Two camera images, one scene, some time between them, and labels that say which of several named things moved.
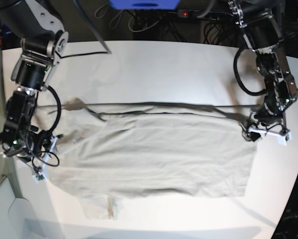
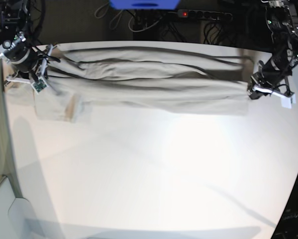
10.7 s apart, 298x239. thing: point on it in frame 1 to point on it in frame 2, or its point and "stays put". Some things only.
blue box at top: (145, 4) stays put
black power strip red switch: (204, 14) stays put
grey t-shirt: (109, 151) to (193, 79)
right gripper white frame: (267, 135) to (255, 94)
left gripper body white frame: (52, 140) to (39, 72)
